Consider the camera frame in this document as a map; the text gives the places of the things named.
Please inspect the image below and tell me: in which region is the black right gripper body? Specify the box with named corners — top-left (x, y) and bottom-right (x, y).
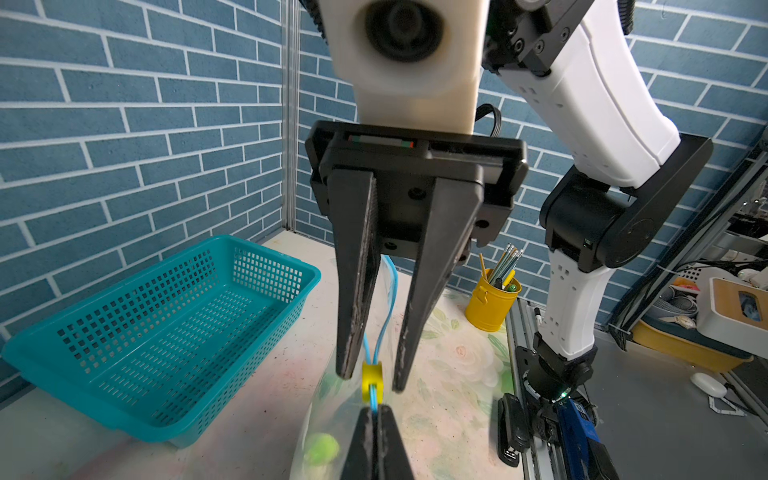
top-left (305, 121), bottom-right (528, 259)

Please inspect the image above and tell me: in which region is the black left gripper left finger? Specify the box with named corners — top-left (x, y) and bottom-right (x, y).
top-left (340, 407), bottom-right (377, 480)

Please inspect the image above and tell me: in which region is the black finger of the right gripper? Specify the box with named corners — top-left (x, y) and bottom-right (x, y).
top-left (392, 178), bottom-right (483, 393)
top-left (328, 169), bottom-right (381, 380)

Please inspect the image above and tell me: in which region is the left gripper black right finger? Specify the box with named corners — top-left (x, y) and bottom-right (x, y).
top-left (376, 404), bottom-right (414, 480)

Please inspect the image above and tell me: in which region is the clear zip top bag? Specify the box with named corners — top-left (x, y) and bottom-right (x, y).
top-left (290, 256), bottom-right (450, 479)

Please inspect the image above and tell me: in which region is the teal plastic basket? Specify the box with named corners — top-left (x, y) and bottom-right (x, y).
top-left (2, 236), bottom-right (321, 448)

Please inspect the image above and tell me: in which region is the dark eggplant toy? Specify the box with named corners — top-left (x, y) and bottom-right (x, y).
top-left (303, 433), bottom-right (340, 467)

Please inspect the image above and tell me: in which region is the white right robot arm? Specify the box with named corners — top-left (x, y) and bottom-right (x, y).
top-left (304, 1), bottom-right (713, 403)

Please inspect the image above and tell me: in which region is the bundle of pencils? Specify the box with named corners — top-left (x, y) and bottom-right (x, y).
top-left (480, 244), bottom-right (523, 292)

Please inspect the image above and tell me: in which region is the yellow pencil cup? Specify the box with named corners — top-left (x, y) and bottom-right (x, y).
top-left (465, 270), bottom-right (522, 332)

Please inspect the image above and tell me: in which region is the black stapler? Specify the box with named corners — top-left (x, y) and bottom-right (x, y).
top-left (497, 393), bottom-right (531, 468)

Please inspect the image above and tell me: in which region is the blue black device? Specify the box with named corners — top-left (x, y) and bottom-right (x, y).
top-left (557, 398), bottom-right (619, 480)

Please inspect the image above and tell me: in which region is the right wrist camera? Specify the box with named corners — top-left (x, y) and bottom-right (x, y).
top-left (311, 1), bottom-right (489, 134)

